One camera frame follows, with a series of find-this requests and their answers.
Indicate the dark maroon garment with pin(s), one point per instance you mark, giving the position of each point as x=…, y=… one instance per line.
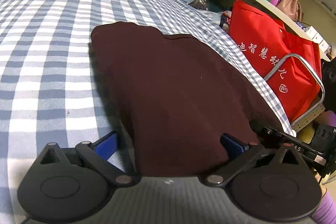
x=175, y=97

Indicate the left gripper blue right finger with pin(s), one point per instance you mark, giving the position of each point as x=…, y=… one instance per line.
x=233, y=146

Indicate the blue checked bed sheet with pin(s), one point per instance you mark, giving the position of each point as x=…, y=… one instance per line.
x=48, y=88

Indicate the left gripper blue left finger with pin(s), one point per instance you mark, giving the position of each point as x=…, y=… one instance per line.
x=106, y=146

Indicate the red fabric tote bag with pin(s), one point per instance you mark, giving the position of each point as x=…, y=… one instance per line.
x=261, y=37

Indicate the metal chair frame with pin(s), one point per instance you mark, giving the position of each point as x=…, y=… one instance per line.
x=299, y=87

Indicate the beige handbag on shelf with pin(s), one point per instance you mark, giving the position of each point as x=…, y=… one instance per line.
x=292, y=9

